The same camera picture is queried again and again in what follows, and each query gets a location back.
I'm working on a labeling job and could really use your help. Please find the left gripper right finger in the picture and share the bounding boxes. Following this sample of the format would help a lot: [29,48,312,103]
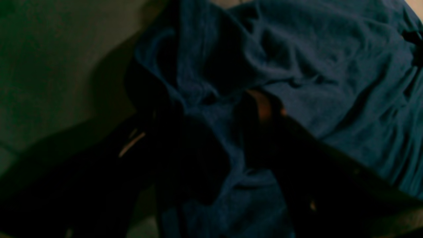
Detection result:
[242,90,422,238]

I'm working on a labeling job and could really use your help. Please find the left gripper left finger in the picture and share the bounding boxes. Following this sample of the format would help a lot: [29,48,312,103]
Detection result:
[1,103,232,238]

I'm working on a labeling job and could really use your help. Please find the blue t-shirt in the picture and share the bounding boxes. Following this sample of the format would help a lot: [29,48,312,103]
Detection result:
[125,0,422,238]

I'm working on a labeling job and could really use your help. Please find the light blue table cloth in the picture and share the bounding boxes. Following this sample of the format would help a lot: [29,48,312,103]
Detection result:
[1,0,179,192]

